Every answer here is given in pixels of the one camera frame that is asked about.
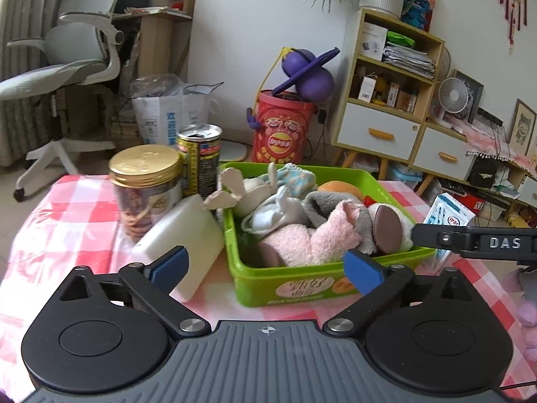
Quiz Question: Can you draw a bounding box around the brown oval soft pad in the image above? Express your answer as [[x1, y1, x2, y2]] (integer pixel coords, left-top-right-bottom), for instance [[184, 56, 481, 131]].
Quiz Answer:
[[368, 203, 415, 255]]

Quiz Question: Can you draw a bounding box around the pink fluffy plush toy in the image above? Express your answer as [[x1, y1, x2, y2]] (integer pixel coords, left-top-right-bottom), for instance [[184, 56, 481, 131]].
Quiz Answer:
[[261, 199, 365, 267]]

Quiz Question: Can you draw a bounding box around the hamburger plush toy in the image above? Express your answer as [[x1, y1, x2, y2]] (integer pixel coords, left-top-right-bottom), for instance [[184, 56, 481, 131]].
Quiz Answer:
[[318, 180, 364, 201]]

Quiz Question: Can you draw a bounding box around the mouse plush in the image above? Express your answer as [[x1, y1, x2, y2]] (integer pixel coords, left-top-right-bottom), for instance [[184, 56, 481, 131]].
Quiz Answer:
[[204, 162, 317, 218]]

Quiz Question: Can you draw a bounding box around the Santa Claus plush toy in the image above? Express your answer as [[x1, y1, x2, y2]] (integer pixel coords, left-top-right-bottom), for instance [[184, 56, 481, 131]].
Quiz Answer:
[[362, 195, 377, 208]]

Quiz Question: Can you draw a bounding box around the white plush toy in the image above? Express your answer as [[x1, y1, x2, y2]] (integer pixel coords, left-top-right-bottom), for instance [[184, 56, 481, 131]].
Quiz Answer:
[[241, 186, 308, 239]]

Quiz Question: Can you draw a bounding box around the blue white milk carton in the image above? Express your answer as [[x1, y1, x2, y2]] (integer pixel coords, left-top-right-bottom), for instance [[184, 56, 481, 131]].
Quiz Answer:
[[423, 193, 475, 270]]

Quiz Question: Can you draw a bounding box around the green plastic cookie bin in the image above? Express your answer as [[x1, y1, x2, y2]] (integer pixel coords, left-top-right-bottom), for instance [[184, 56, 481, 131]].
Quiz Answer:
[[223, 166, 430, 308]]

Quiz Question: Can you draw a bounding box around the low white drawer cabinet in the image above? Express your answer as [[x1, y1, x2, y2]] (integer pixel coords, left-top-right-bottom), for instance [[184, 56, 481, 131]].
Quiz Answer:
[[409, 121, 475, 195]]

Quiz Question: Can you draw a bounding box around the gold lid cookie jar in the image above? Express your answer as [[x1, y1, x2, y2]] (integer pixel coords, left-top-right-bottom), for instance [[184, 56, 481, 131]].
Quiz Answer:
[[108, 145, 182, 242]]

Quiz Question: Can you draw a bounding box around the clear blue storage box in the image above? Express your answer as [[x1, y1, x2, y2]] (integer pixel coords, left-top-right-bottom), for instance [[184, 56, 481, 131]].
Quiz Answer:
[[386, 162, 423, 190]]

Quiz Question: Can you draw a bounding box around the pink checkered tablecloth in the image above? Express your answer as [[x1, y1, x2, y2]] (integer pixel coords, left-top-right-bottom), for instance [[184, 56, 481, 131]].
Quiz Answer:
[[0, 174, 537, 403]]

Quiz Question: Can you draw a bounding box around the framed picture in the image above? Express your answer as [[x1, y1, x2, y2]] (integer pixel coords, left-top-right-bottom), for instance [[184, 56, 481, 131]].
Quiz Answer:
[[509, 99, 537, 155]]

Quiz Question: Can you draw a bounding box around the white bathroom scale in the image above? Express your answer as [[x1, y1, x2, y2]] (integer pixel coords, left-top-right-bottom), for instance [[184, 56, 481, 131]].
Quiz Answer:
[[219, 140, 248, 163]]

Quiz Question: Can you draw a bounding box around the white desk fan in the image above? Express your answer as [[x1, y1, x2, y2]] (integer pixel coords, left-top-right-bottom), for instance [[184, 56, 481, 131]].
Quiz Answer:
[[432, 77, 470, 128]]

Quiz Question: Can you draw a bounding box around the white paper shopping bag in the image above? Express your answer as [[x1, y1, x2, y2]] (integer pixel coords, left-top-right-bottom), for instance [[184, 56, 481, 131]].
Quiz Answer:
[[130, 74, 223, 146]]

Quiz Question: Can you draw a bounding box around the wooden cabinet with drawers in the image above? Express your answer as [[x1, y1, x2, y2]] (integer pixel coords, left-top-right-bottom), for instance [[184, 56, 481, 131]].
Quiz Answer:
[[329, 8, 444, 179]]

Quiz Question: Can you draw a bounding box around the red Lays chip bucket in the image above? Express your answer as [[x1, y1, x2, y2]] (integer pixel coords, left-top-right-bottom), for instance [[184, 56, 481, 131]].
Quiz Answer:
[[247, 90, 317, 165]]

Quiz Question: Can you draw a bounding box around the purple bouncing ball toy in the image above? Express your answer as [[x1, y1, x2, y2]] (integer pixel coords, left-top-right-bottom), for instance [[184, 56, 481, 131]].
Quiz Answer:
[[271, 47, 340, 103]]

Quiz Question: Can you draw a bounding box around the grey white office chair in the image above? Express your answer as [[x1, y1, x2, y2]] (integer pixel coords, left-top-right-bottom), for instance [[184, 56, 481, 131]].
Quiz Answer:
[[1, 0, 123, 202]]

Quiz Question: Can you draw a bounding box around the wooden desk with shelves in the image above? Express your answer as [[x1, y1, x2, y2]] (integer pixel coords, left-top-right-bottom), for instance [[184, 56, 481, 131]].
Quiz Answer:
[[114, 0, 196, 78]]

